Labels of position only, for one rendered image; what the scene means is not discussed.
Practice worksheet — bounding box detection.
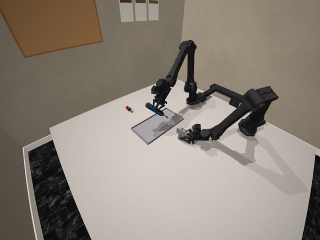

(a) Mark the grey l-shaped bracket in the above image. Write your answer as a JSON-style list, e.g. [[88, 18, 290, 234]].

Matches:
[[176, 127, 189, 137]]

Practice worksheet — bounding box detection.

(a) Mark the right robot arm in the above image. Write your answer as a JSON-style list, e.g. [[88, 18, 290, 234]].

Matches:
[[151, 40, 201, 103]]

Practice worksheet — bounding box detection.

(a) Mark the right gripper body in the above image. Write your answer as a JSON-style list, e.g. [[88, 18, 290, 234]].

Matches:
[[154, 93, 168, 104]]

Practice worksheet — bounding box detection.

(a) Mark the blue electric nut driver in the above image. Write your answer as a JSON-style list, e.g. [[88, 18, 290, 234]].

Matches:
[[145, 102, 169, 119]]

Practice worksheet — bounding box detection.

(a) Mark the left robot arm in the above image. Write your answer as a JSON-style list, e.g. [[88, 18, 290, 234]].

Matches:
[[192, 86, 279, 141]]

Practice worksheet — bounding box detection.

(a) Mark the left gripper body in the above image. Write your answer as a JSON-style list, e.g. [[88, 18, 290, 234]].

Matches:
[[189, 131, 201, 144]]

